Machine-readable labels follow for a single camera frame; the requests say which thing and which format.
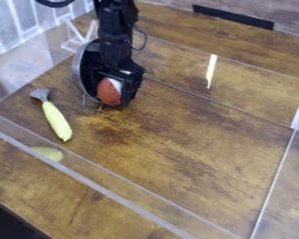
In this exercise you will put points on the clear acrylic front barrier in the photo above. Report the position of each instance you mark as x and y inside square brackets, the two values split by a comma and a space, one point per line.
[154, 207]

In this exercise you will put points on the clear acrylic right barrier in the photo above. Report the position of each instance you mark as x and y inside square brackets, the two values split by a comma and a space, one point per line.
[278, 220]

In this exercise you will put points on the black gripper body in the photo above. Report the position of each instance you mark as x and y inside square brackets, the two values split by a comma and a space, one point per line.
[117, 56]

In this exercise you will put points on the silver metal pot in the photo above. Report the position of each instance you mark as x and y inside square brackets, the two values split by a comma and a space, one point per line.
[78, 70]

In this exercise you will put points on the black strip on table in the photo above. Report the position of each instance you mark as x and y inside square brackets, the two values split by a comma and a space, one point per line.
[229, 16]

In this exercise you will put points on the red and white toy mushroom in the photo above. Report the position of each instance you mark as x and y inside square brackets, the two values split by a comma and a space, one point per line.
[110, 91]

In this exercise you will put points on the yellow toy corn cob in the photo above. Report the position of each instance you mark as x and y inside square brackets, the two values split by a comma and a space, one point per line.
[55, 117]

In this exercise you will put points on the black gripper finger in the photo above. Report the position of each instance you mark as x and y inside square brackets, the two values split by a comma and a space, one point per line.
[91, 79]
[130, 86]

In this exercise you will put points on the clear acrylic barrier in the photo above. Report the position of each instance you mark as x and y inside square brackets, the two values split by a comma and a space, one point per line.
[154, 207]
[278, 220]

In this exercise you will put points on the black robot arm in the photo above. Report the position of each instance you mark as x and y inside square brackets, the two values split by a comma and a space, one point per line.
[118, 16]

